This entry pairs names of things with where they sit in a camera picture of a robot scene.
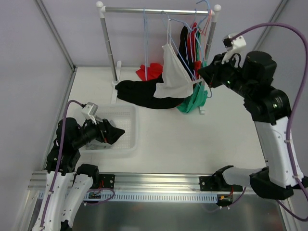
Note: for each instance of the pink wire hanger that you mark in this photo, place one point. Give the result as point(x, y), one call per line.
point(202, 34)

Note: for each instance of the white slotted cable duct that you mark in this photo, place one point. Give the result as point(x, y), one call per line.
point(152, 197)

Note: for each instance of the white plastic perforated basket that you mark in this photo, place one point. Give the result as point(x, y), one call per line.
point(124, 116)

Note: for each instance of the white tank top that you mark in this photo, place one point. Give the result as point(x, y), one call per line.
point(176, 81)

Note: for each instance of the red tank top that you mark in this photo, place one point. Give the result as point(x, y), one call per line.
point(193, 66)

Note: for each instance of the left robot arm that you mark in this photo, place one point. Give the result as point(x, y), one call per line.
point(67, 184)

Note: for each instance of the black tank top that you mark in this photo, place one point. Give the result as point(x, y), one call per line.
point(182, 104)

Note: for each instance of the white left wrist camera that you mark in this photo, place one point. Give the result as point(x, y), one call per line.
point(89, 111)

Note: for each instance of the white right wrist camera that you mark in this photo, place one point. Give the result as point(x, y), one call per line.
point(232, 46)

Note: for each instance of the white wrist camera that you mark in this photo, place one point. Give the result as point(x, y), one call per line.
point(89, 111)
point(232, 46)

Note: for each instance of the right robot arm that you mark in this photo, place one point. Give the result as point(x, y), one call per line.
point(270, 111)

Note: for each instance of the blue hanger under black top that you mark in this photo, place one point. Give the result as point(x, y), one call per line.
point(187, 51)

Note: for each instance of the blue hanger under red top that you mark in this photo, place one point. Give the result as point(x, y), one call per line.
point(192, 39)

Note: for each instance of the green tank top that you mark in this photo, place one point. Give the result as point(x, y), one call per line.
point(200, 95)

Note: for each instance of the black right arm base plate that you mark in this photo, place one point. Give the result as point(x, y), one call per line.
point(216, 184)

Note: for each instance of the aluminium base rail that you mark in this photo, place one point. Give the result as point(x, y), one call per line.
point(159, 183)

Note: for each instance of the light blue wire hanger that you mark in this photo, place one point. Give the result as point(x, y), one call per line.
point(145, 26)

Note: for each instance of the black garment on table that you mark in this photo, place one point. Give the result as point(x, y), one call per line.
point(141, 93)

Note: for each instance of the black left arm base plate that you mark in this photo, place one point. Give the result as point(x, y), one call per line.
point(107, 181)

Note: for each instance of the red garment on table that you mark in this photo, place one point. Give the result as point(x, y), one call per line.
point(149, 73)

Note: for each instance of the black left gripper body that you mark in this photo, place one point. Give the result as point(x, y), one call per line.
point(105, 132)

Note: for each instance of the grey tank top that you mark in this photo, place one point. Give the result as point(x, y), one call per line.
point(95, 144)

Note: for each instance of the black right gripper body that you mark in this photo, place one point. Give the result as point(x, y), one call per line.
point(215, 70)

